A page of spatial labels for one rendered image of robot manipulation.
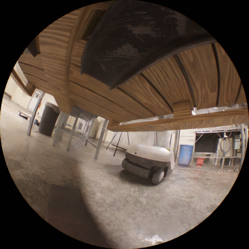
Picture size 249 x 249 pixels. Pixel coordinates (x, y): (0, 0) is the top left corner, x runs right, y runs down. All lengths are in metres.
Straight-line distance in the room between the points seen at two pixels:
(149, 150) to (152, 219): 0.54
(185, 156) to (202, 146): 1.57
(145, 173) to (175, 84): 0.67
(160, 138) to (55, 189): 1.20
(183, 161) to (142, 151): 1.84
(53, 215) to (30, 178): 0.30
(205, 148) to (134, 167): 3.39
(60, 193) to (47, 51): 0.38
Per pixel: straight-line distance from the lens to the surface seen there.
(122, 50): 0.24
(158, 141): 1.23
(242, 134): 2.43
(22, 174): 0.54
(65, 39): 0.19
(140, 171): 0.74
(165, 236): 0.41
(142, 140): 2.61
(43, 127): 1.69
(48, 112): 1.67
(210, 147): 3.85
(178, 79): 0.30
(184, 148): 2.41
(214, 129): 2.60
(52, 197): 0.30
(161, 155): 0.71
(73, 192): 0.33
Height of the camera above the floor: 0.32
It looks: 14 degrees up
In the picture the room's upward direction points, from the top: 15 degrees clockwise
